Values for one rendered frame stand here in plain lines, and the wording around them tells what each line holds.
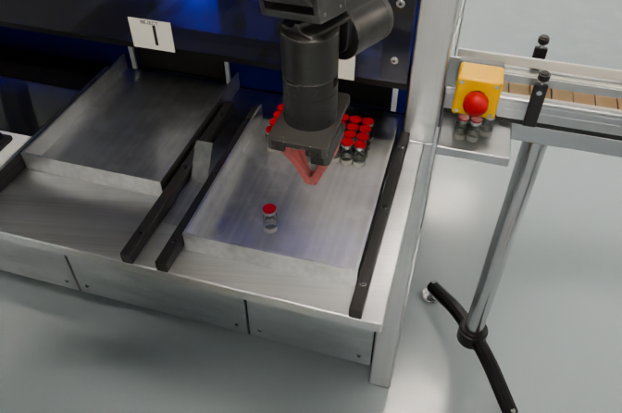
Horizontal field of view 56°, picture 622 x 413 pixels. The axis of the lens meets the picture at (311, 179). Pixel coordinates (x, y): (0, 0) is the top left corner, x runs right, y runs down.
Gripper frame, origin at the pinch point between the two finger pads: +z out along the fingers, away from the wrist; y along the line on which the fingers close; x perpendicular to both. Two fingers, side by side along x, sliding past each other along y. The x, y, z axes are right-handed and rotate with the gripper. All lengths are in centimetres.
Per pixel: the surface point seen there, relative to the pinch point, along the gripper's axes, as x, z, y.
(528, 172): -32, 35, 50
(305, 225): 4.0, 20.1, 10.2
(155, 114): 40, 20, 30
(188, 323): 52, 108, 38
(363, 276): -7.0, 18.2, 1.6
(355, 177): -0.8, 20.3, 23.3
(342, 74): 5.0, 8.7, 35.8
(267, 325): 23, 92, 35
